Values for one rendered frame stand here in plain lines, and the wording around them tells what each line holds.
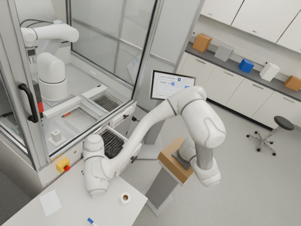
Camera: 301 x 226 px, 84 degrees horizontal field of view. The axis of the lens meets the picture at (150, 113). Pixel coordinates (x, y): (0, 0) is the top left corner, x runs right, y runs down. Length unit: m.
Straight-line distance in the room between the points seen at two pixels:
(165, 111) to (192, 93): 0.16
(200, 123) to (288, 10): 3.55
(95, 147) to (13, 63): 0.46
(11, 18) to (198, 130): 0.72
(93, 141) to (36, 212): 0.60
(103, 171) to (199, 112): 0.49
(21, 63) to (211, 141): 0.74
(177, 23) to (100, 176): 2.10
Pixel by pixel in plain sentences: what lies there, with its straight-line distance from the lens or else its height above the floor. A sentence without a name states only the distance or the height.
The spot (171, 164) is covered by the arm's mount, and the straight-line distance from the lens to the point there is 1.45.
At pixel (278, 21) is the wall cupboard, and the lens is 4.09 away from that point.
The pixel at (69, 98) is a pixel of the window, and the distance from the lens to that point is 0.98.
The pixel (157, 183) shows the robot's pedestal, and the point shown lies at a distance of 1.83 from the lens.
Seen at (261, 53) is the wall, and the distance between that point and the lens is 4.53.
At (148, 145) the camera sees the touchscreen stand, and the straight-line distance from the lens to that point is 2.52.
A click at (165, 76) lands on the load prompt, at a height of 1.16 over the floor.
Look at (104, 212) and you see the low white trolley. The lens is 1.27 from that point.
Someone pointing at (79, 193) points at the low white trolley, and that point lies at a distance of 1.31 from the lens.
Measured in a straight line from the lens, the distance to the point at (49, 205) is 1.29.
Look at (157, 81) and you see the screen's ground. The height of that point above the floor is 1.11.
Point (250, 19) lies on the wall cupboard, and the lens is 4.02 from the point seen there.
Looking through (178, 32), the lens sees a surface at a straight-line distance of 2.48.
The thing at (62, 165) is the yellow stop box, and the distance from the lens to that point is 1.24.
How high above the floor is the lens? 1.97
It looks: 40 degrees down
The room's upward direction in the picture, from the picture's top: 20 degrees clockwise
